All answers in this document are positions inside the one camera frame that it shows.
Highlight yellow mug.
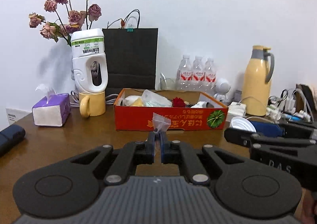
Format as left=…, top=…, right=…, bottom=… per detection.
left=79, top=91, right=106, bottom=118

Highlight black paper bag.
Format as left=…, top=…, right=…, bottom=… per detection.
left=101, top=8, right=159, bottom=96

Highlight white robot speaker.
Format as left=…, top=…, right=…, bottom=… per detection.
left=214, top=78, right=231, bottom=103

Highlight left water bottle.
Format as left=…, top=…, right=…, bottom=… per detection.
left=176, top=55, right=193, bottom=90

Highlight white power strip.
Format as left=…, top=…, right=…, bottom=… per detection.
left=266, top=96, right=314, bottom=122

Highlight dried pink roses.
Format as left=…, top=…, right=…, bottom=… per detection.
left=29, top=0, right=102, bottom=46

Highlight yellow thermos jug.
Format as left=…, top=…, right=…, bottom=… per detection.
left=241, top=45, right=275, bottom=116

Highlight purple tissue box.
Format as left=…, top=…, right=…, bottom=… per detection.
left=32, top=84, right=71, bottom=127

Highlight person's left hand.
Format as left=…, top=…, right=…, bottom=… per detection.
left=300, top=190, right=316, bottom=224

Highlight red cardboard box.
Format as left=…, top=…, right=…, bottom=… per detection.
left=114, top=88, right=228, bottom=131

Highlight red artificial flower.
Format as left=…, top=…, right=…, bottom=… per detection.
left=172, top=97, right=186, bottom=107

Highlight purple cable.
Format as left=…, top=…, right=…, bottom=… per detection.
left=69, top=89, right=119, bottom=108

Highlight middle water bottle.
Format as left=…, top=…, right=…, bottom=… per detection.
left=192, top=56, right=205, bottom=90

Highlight right water bottle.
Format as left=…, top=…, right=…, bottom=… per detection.
left=204, top=57, right=217, bottom=92

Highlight water bottle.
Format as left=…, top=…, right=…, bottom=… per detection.
left=204, top=57, right=217, bottom=92
left=192, top=56, right=205, bottom=90
left=176, top=55, right=193, bottom=90

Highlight white power bank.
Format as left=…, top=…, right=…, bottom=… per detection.
left=226, top=101, right=247, bottom=122

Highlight white tissue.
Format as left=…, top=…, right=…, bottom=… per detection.
left=196, top=101, right=214, bottom=109

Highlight frosted plastic box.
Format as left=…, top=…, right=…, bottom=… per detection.
left=141, top=90, right=173, bottom=107

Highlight white detergent bottle vase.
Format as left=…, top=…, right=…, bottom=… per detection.
left=71, top=28, right=108, bottom=94

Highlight small clear wrapper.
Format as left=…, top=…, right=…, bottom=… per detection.
left=152, top=113, right=171, bottom=133

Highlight glass cup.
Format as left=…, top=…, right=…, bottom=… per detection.
left=159, top=72, right=176, bottom=90

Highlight yellow white plush toy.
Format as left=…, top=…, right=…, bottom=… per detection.
left=124, top=95, right=143, bottom=107

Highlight teal binder clip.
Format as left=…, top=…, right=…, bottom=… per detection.
left=127, top=24, right=134, bottom=32

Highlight dark blue case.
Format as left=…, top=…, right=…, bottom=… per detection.
left=0, top=124, right=26, bottom=157

